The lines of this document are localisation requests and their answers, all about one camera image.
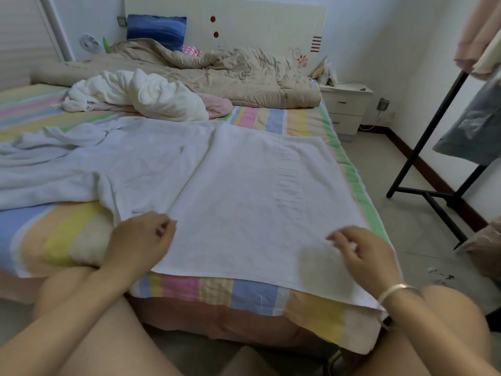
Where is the small white desk fan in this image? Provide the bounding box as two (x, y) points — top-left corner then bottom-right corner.
(79, 33), (103, 55)

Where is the pink hanging garment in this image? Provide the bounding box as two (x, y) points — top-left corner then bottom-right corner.
(454, 0), (501, 75)

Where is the cream plush toy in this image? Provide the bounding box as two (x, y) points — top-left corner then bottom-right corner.
(307, 54), (338, 85)

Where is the grey hanging garment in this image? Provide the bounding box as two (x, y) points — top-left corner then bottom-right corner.
(433, 74), (501, 167)

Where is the cream hanging garment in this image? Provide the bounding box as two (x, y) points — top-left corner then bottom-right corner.
(472, 43), (501, 81)

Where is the white headboard with red dots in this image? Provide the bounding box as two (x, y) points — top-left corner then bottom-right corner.
(123, 0), (328, 75)

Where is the cream fleece blanket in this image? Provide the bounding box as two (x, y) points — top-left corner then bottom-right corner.
(63, 68), (211, 122)

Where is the plastic covered beige coat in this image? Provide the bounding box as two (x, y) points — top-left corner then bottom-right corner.
(456, 219), (501, 283)

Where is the silver bracelet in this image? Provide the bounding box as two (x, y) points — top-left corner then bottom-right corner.
(376, 283), (422, 309)

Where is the pink fleece blanket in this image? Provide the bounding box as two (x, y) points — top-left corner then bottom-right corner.
(94, 92), (234, 120)

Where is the beige quilt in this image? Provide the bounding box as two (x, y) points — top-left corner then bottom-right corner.
(30, 37), (324, 110)

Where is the white towel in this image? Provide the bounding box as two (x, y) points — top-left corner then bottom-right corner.
(0, 115), (385, 312)

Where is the blue pillow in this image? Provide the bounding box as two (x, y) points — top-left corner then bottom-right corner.
(126, 14), (189, 52)

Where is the white nightstand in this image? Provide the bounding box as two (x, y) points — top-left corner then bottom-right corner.
(319, 82), (375, 142)

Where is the black clothes rack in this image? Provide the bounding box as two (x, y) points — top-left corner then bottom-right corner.
(387, 70), (501, 248)

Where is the dark brown baseboard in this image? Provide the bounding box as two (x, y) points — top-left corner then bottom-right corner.
(360, 125), (490, 232)

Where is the striped pastel bed sheet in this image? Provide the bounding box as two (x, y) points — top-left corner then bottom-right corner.
(0, 82), (391, 355)

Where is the person's right hand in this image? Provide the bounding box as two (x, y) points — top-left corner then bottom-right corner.
(326, 225), (404, 298)

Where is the white sock with yellow trim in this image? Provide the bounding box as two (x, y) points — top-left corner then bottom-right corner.
(325, 348), (345, 376)

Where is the person's left hand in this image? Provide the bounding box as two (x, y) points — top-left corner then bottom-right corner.
(100, 212), (178, 279)

